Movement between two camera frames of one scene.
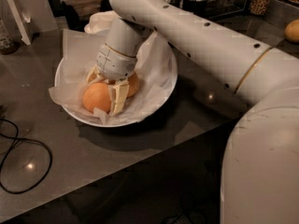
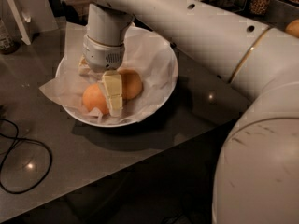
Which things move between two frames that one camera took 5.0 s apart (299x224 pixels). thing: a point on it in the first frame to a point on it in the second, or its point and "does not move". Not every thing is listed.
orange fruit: (97, 96) does not move
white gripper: (114, 64) to (102, 56)
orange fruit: (291, 31) does not move
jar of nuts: (261, 1) does not move
